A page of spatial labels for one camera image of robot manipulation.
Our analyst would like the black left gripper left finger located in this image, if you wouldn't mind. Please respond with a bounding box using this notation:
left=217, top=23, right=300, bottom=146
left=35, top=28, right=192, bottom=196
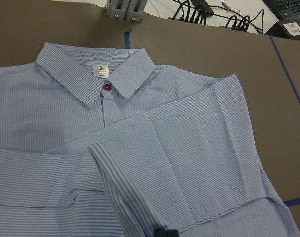
left=154, top=228, right=167, bottom=237

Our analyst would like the black laptop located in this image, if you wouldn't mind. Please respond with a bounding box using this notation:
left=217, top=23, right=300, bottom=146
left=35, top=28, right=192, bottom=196
left=263, top=0, right=300, bottom=20

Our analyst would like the black labelled box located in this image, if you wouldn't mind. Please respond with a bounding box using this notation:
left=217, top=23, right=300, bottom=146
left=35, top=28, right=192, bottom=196
left=265, top=18, right=300, bottom=40

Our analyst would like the black cable hub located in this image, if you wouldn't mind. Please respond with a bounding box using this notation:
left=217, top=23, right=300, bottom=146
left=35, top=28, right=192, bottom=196
left=191, top=0, right=214, bottom=16

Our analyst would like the aluminium frame post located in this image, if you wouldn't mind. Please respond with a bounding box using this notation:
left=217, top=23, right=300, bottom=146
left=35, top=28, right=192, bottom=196
left=106, top=0, right=148, bottom=23

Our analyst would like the light blue striped shirt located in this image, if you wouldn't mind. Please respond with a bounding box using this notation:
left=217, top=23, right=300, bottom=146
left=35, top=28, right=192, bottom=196
left=0, top=43, right=300, bottom=237

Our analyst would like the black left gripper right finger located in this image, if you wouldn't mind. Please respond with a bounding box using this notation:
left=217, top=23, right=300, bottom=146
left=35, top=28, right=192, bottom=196
left=167, top=229, right=179, bottom=237

